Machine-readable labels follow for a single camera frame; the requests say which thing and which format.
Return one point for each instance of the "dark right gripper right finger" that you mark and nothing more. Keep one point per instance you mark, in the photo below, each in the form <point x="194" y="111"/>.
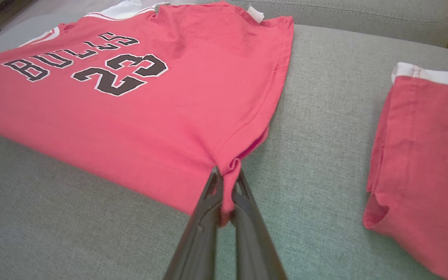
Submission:
<point x="253" y="241"/>

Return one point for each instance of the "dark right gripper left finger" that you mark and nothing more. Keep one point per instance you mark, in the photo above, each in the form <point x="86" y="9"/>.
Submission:
<point x="198" y="241"/>

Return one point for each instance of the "red Bulls basketball jersey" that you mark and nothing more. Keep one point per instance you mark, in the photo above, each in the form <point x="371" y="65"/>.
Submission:
<point x="169" y="116"/>

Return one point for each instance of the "red shorts with white hem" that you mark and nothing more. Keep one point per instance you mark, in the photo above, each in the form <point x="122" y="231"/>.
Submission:
<point x="422" y="175"/>

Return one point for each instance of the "grey fabric sofa seat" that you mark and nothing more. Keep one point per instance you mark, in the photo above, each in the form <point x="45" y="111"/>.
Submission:
<point x="325" y="136"/>

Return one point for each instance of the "grey sofa back cushion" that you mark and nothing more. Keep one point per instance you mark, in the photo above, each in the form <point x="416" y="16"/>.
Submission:
<point x="364" y="19"/>

